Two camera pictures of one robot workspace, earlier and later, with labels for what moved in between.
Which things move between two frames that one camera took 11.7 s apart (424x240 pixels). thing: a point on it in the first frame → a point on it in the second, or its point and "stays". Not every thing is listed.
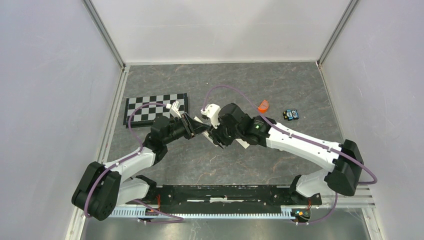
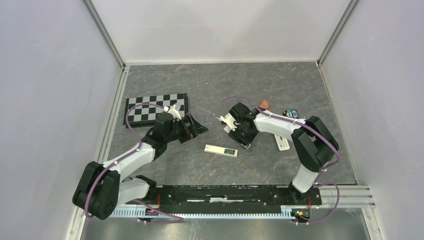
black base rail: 224,198 stays
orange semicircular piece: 263,106 stays
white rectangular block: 206,134 → 222,151
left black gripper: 192,127 stays
